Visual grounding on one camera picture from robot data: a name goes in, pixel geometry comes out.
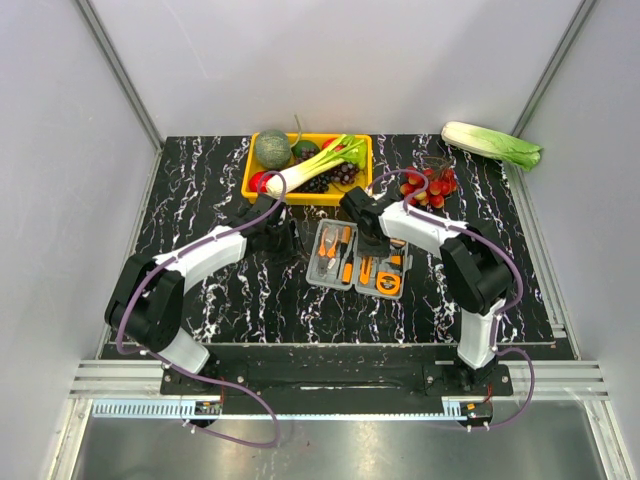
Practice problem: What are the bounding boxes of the orange utility knife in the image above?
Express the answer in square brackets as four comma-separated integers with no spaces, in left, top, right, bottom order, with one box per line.
[358,256,374,286]

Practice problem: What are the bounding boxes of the orange black screwdriver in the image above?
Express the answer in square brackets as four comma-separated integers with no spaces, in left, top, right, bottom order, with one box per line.
[338,226,352,268]
[340,245,355,286]

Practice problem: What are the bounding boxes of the orange pliers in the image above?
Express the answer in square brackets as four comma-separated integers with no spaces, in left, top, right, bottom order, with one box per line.
[316,226,341,277]

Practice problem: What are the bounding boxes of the grey plastic tool case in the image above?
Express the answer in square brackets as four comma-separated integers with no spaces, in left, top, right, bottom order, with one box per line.
[306,219,413,300]

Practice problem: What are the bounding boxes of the yellow tape measure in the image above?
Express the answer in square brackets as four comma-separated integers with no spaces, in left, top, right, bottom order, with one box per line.
[376,271,403,296]

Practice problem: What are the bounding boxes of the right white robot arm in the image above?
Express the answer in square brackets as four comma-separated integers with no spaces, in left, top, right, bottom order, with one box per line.
[340,187,523,391]

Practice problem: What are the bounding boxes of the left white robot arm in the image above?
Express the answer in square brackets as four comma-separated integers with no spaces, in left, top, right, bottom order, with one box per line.
[104,194,295,374]

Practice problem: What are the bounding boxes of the red apple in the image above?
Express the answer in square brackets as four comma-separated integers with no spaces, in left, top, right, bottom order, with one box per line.
[248,171,272,193]

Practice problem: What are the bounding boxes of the dark purple grape bunch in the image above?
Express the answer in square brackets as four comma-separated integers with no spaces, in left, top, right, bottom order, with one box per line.
[295,162,360,194]

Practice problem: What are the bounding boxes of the yellow plastic tray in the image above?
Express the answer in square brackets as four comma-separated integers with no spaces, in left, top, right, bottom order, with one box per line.
[240,131,374,207]

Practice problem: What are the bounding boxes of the red cherry bunch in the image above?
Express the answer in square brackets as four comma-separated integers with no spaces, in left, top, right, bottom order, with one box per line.
[399,157,457,209]

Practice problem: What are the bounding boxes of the green cantaloupe melon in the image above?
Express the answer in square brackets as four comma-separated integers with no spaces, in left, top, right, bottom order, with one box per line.
[254,130,292,170]

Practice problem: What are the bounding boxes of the green fruit in tray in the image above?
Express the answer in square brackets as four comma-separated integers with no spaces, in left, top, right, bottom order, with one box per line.
[292,140,320,161]

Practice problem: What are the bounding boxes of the white green leek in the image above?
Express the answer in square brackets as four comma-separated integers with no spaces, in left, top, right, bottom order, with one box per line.
[266,134,369,197]

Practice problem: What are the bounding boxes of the red tomato in tray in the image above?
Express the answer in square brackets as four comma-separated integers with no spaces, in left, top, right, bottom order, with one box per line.
[322,137,343,150]

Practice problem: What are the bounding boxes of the napa cabbage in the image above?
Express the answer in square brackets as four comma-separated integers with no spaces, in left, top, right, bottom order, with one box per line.
[441,121,542,171]

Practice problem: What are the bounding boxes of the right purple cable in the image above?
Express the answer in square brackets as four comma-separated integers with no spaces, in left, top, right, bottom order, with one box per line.
[367,169,537,432]

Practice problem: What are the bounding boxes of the purple cable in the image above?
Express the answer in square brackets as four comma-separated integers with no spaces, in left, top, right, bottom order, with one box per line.
[114,170,287,448]
[367,169,537,432]

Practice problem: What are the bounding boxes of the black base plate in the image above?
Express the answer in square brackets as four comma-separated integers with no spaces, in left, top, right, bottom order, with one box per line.
[160,342,514,416]

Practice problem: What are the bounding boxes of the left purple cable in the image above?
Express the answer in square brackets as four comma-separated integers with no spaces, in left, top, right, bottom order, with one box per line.
[114,170,287,448]

